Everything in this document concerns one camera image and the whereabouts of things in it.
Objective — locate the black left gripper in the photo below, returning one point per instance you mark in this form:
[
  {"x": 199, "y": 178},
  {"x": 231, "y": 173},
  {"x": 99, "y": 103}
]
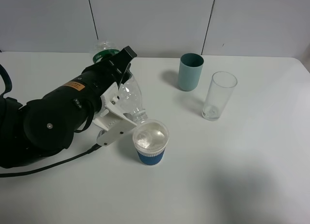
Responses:
[{"x": 82, "y": 93}]

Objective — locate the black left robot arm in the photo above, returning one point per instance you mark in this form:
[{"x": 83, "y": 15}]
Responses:
[{"x": 46, "y": 126}]

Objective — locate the tall clear glass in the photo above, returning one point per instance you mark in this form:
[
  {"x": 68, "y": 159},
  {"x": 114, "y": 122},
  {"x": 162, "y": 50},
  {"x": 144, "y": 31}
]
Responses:
[{"x": 220, "y": 90}]

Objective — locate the teal plastic cup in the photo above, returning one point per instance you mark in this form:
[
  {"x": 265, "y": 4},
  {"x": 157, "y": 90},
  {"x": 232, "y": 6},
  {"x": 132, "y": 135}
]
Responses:
[{"x": 190, "y": 69}]

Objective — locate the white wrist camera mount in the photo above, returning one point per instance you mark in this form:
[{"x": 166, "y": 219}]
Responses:
[{"x": 111, "y": 119}]

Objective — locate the white cup blue sleeve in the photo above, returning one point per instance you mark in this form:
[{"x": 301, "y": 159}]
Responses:
[{"x": 150, "y": 139}]

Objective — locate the clear green-label water bottle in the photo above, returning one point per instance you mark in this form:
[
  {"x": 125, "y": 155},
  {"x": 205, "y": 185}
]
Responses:
[{"x": 129, "y": 95}]

